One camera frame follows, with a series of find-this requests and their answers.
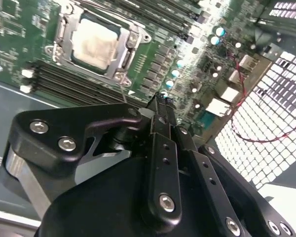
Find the metal socket cover frame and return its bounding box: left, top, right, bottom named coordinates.
left=55, top=8, right=141, bottom=80

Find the silver square CPU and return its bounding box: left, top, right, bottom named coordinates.
left=71, top=13, right=122, bottom=75

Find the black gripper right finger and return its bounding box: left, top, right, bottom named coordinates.
left=162, top=97, right=296, bottom=237

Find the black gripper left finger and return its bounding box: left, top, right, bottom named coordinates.
left=0, top=91, right=183, bottom=234

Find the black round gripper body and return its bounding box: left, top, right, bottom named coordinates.
left=38, top=155, right=227, bottom=237

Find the thin wire locking lever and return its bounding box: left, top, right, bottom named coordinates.
left=119, top=81, right=127, bottom=104

